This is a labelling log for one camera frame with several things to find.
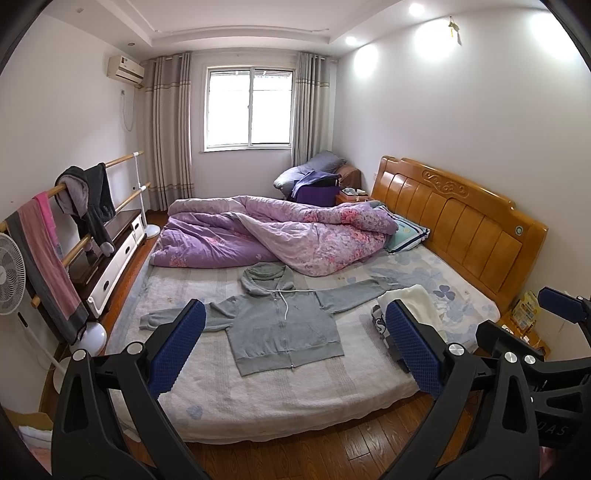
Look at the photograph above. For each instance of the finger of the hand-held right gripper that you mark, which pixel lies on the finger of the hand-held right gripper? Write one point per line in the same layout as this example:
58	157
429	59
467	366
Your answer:
561	302
491	337

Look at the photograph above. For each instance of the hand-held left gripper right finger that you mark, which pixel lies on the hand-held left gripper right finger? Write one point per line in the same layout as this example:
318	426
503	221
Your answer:
413	355

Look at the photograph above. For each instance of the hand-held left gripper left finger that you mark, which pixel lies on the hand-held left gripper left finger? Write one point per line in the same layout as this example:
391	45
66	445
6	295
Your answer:
178	350

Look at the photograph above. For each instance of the yellow packet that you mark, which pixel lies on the yellow packet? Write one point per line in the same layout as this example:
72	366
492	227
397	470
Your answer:
526	314

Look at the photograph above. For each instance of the wooden nightstand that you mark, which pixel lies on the wooden nightstand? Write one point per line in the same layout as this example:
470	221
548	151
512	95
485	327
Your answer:
535	338
351	199

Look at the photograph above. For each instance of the white printed folded garment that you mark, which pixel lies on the white printed folded garment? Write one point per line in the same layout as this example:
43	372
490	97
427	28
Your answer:
378	323

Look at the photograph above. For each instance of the grey zip hoodie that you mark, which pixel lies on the grey zip hoodie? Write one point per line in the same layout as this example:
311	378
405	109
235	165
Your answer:
281	332

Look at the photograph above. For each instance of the dark white drawer cabinet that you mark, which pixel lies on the dark white drawer cabinet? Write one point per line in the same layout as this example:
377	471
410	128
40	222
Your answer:
115	263

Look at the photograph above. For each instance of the bed with floral sheet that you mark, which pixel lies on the bed with floral sheet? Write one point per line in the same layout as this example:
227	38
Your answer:
277	397

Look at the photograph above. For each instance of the purple floral quilt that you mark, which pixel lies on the purple floral quilt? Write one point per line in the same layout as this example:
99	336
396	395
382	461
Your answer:
207	240

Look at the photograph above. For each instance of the blue checked pillow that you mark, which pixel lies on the blue checked pillow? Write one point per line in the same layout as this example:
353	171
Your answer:
406	235

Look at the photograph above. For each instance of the grey pink striped towel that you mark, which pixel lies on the grey pink striped towel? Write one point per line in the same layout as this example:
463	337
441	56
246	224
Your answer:
51	281

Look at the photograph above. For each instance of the black jacket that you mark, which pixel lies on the black jacket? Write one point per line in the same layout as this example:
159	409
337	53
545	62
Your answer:
99	198

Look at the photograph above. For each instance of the purple bag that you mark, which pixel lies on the purple bag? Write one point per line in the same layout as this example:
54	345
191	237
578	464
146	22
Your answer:
318	196

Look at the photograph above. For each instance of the white standing fan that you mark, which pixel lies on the white standing fan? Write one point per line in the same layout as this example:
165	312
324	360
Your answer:
9	272

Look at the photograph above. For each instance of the grey jacket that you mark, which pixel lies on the grey jacket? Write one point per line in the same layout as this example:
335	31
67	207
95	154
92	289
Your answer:
74	194

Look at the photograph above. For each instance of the brown armchair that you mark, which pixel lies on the brown armchair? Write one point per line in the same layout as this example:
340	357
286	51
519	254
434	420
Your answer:
351	177

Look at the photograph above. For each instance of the wooden double bar rack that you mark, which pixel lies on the wooden double bar rack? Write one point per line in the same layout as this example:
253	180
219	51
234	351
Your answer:
122	159

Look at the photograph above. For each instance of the grey blue pillow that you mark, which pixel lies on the grey blue pillow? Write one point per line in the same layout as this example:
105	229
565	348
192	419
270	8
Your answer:
323	161
288	180

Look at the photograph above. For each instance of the grey striped curtain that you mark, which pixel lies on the grey striped curtain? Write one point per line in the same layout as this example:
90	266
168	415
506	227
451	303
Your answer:
168	138
309	115

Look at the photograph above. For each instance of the white framed window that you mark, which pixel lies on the white framed window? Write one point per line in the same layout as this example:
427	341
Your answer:
249	110

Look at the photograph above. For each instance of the white air conditioner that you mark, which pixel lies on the white air conditioner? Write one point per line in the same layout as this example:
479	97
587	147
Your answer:
124	69

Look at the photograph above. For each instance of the ceiling spotlight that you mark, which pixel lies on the ceiling spotlight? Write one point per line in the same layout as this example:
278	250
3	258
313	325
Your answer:
417	8
351	40

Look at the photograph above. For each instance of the yellow hanging wall ornament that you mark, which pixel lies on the yellow hanging wall ornament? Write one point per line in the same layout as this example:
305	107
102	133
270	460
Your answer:
450	25

